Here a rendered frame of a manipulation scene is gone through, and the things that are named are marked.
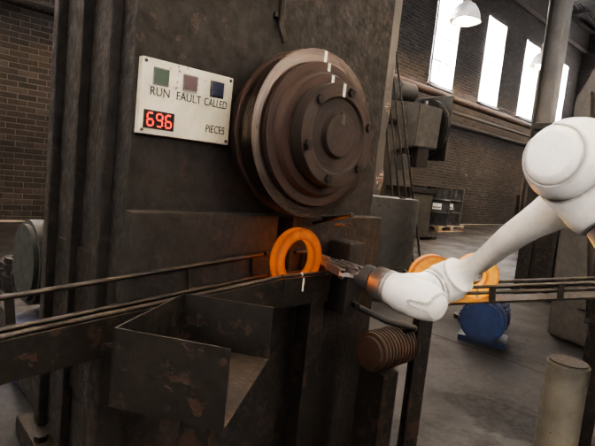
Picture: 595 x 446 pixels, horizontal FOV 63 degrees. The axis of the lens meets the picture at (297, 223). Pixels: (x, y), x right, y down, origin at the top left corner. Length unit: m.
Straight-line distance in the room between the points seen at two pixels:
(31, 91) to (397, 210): 5.08
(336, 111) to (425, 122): 8.08
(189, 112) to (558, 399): 1.35
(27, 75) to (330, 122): 6.28
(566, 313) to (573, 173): 3.18
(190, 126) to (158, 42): 0.21
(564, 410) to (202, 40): 1.48
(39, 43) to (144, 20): 6.17
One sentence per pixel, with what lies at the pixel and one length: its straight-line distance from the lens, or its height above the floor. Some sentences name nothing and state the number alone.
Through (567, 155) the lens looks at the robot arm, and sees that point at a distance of 0.81.
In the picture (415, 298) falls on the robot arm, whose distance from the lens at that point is 1.25.
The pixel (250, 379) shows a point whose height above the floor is 0.60.
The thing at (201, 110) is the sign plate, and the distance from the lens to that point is 1.32.
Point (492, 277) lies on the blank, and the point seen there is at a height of 0.73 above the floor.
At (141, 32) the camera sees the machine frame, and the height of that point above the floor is 1.30.
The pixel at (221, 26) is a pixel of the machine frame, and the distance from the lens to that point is 1.40.
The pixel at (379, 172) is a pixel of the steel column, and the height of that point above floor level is 1.12.
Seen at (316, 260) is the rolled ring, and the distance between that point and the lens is 1.48.
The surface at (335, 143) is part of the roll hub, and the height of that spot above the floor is 1.09.
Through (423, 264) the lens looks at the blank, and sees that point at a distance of 1.63.
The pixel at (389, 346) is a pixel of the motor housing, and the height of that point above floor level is 0.50.
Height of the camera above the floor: 1.00
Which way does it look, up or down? 6 degrees down
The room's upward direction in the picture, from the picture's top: 6 degrees clockwise
